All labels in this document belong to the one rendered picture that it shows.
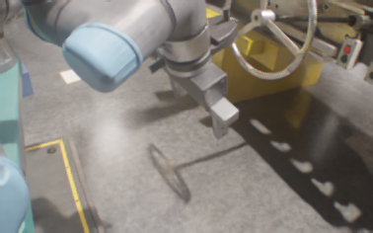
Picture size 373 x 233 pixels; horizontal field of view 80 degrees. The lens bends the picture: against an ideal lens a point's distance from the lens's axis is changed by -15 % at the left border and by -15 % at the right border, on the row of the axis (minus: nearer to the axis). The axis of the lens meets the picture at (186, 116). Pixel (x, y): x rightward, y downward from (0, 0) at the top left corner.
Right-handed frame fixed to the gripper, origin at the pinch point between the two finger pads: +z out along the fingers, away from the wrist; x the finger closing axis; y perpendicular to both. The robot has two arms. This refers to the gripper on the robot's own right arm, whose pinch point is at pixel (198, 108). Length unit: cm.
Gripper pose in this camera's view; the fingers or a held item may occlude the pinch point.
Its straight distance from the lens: 52.3
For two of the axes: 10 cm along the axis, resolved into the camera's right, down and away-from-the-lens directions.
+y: -7.9, 5.7, -2.3
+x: 5.9, 6.1, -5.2
